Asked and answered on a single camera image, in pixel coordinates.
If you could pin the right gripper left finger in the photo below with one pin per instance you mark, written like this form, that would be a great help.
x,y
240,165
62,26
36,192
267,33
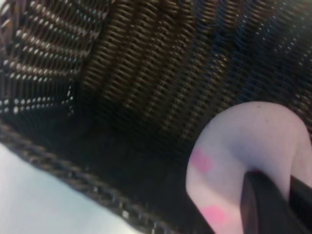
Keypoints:
x,y
263,209

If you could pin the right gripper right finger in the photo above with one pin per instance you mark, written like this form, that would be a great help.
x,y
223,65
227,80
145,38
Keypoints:
x,y
303,197

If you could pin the pink peach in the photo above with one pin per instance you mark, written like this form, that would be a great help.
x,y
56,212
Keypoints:
x,y
243,136

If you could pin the dark brown wicker basket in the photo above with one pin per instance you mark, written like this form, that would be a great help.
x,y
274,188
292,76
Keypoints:
x,y
146,73

